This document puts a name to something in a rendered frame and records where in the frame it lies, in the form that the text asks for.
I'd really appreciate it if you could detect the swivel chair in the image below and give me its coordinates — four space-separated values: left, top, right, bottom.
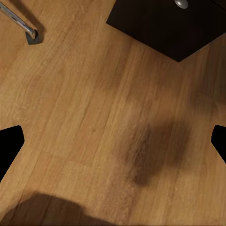
0 2 40 45

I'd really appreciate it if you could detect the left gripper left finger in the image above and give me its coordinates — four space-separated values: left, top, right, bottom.
0 125 24 181

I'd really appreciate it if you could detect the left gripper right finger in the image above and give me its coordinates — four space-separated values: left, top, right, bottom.
211 125 226 163

